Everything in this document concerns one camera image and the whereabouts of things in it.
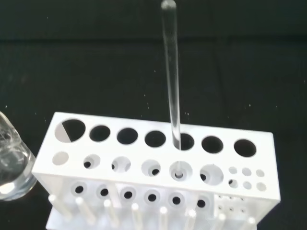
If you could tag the clear glass rod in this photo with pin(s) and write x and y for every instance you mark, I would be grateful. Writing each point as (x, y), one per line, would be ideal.
(171, 72)

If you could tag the white test tube rack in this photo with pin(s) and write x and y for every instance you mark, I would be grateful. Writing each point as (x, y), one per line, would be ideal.
(153, 187)

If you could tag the black bench cloth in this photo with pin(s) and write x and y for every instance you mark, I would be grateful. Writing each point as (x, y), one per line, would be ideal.
(96, 60)

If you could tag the small glass beaker with water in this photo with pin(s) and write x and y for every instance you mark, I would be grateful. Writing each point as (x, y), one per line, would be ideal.
(14, 172)

